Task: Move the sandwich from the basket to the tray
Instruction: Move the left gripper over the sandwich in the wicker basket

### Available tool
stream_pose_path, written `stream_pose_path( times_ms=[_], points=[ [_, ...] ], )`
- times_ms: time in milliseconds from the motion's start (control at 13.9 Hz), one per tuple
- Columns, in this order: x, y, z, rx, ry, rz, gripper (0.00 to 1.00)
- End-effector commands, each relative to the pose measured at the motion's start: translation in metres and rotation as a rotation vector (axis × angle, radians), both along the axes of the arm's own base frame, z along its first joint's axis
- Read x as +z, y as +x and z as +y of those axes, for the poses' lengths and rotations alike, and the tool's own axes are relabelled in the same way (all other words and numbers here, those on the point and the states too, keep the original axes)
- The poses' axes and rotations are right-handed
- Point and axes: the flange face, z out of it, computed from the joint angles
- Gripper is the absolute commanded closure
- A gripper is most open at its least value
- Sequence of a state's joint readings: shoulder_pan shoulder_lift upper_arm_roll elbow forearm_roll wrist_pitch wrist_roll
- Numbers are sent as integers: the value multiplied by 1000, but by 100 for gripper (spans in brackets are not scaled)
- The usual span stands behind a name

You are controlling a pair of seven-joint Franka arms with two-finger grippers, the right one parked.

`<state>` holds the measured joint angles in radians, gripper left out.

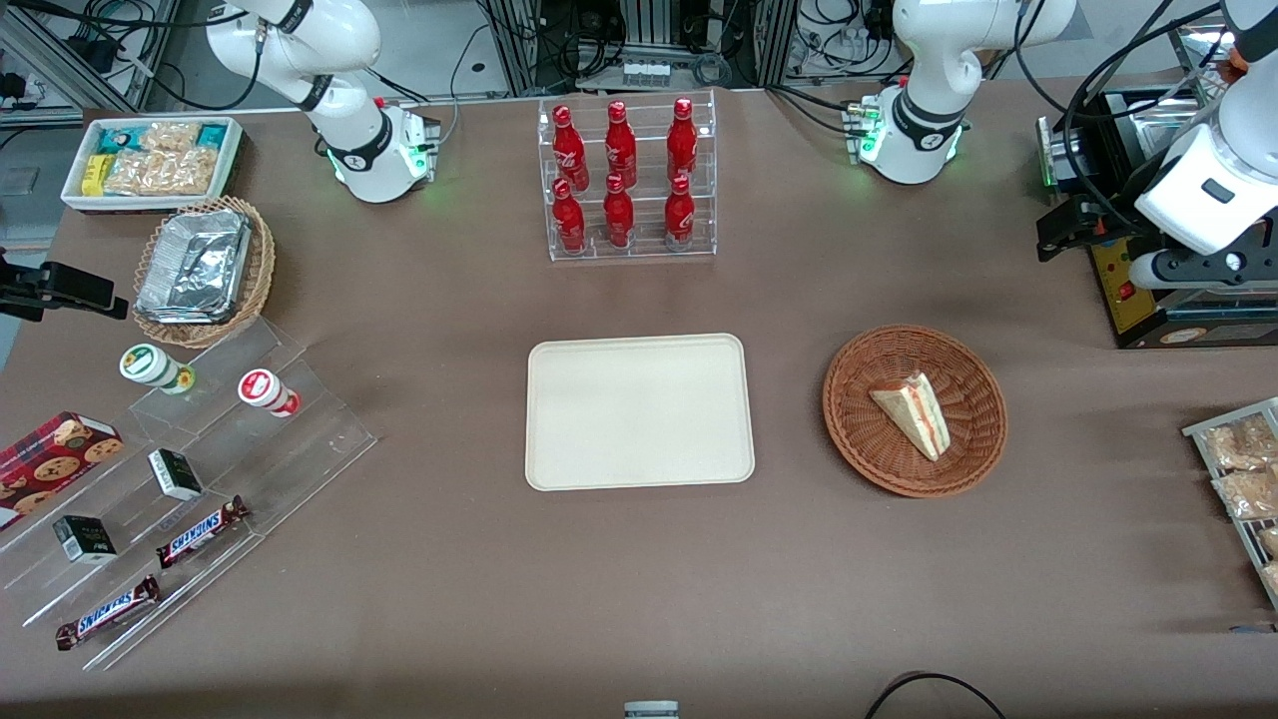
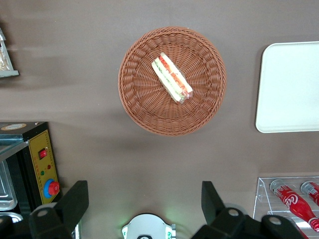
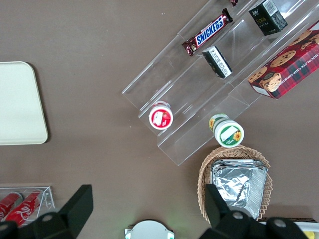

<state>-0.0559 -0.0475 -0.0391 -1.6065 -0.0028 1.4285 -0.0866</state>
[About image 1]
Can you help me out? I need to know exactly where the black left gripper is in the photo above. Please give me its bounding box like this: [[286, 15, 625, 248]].
[[1035, 196, 1161, 264]]

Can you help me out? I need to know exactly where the triangular sandwich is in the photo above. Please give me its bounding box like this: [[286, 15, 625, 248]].
[[870, 372, 951, 462]]

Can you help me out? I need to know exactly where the brown round wicker basket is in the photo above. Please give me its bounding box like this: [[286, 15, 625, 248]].
[[823, 325, 1008, 498]]

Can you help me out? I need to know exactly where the beige plastic tray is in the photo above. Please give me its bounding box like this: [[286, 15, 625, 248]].
[[525, 334, 756, 492]]

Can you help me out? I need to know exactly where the light oval wicker basket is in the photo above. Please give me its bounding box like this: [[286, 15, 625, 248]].
[[132, 196, 277, 350]]

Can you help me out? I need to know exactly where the black food warmer machine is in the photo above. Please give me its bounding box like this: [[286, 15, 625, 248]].
[[1035, 20, 1278, 351]]

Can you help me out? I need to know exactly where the steel warmer pan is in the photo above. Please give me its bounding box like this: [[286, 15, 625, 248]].
[[1128, 98, 1221, 181]]

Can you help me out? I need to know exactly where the red drink bottle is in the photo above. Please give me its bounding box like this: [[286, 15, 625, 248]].
[[603, 175, 636, 250], [552, 105, 591, 192], [605, 101, 639, 190], [664, 176, 697, 250], [552, 179, 588, 255], [667, 98, 699, 184]]

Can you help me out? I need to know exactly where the clear acrylic bottle rack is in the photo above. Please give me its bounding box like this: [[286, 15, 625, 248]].
[[537, 90, 718, 264]]

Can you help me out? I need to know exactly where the clear acrylic stepped display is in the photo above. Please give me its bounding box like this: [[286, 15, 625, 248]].
[[0, 318, 378, 673]]

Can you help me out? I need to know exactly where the red lid cup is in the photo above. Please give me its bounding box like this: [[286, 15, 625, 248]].
[[238, 368, 302, 418]]

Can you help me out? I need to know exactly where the white snack bin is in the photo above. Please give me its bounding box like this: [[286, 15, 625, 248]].
[[61, 117, 247, 214]]

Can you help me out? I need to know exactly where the silver foil container stack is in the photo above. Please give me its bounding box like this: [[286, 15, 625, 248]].
[[135, 209, 253, 326]]

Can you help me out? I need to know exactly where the clear cracker packet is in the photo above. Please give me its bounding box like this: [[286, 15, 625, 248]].
[[104, 149, 219, 197], [140, 122, 202, 154]]

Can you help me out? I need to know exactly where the snickers chocolate bar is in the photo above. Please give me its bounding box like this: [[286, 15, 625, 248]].
[[156, 495, 251, 570], [55, 575, 162, 652]]

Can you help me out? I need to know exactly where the small black box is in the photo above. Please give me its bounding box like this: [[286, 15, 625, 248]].
[[148, 448, 205, 502], [53, 515, 119, 566]]

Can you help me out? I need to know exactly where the green lid cup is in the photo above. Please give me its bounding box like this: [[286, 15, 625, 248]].
[[120, 344, 196, 395]]

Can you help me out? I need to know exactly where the black clamp device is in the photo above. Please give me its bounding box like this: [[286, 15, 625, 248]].
[[0, 248, 131, 323]]

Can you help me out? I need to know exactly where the red cookie box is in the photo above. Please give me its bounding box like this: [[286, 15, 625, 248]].
[[0, 411, 126, 531]]

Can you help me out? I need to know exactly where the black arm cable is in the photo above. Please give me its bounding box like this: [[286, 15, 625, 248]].
[[1061, 0, 1231, 233]]

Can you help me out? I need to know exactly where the grey wire tray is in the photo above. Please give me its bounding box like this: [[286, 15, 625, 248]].
[[1182, 397, 1278, 611]]

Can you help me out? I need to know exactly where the black floor cable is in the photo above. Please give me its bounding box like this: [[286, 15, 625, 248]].
[[864, 671, 1009, 719]]

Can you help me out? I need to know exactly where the aluminium frame rack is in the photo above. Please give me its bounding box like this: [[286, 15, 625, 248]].
[[479, 0, 800, 97]]

